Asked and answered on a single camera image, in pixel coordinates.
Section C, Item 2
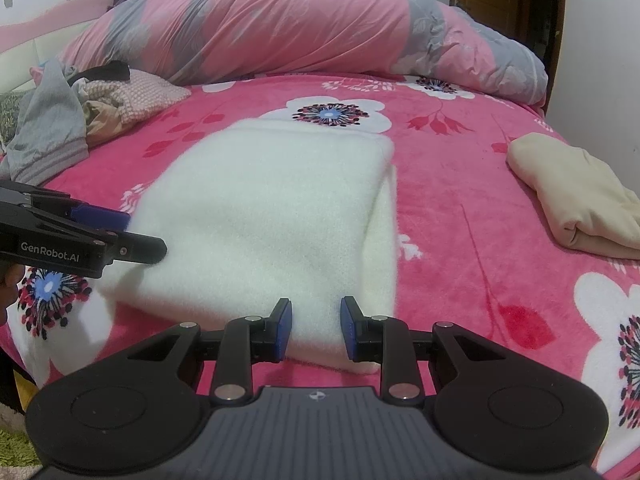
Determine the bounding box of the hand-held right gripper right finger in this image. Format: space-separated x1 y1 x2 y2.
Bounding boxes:
340 296 508 405

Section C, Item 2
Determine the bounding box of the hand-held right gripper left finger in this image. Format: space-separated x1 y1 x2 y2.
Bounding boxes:
127 298 295 406

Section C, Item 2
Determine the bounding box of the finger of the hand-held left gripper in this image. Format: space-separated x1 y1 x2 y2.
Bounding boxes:
31 192 132 234
75 229 169 264

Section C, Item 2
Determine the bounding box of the cream fleece garment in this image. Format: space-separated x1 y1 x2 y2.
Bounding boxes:
97 119 401 373

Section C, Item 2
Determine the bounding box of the person's left hand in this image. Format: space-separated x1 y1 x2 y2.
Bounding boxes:
0 264 26 328

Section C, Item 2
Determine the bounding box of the khaki garment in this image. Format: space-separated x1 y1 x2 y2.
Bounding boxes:
82 100 126 148

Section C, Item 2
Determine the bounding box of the grey knit sweatshirt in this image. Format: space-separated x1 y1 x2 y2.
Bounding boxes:
0 57 90 187

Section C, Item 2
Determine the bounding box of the pink houndstooth knit garment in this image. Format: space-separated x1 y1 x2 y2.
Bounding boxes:
82 70 192 126

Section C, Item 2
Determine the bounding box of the green patterned pillow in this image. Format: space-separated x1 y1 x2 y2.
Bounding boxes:
0 91 31 143

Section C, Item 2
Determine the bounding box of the black garment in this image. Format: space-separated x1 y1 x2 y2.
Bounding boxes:
65 60 132 86

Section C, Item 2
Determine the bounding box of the pink floral blanket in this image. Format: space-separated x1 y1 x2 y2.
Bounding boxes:
0 72 640 476

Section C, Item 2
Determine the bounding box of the pink white headboard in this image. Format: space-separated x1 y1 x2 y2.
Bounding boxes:
0 0 118 93

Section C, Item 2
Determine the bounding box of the green shaggy rug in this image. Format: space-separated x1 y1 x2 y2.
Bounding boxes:
0 400 43 480

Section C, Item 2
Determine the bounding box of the beige folded garment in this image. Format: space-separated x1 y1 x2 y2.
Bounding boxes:
506 132 640 260

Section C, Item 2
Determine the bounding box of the pink grey quilt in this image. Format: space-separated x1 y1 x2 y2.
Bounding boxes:
57 0 548 106

